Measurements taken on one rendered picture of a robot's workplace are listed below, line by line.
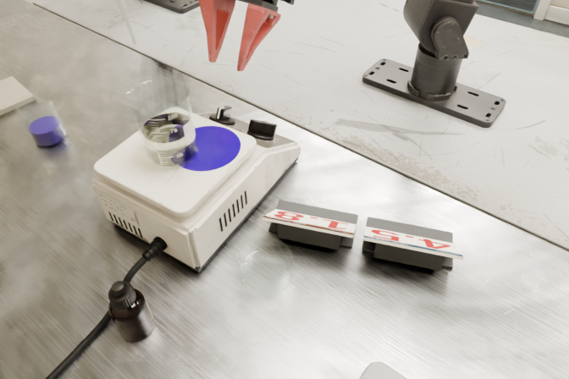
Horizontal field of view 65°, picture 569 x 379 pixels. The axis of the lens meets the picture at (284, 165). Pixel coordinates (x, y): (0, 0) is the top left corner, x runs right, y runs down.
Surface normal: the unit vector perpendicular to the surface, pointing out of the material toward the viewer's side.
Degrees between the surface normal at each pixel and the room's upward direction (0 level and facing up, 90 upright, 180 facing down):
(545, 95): 0
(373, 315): 0
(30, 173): 0
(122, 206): 90
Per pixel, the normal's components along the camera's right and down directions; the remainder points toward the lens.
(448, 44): 0.11, 0.68
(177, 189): -0.01, -0.73
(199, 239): 0.85, 0.35
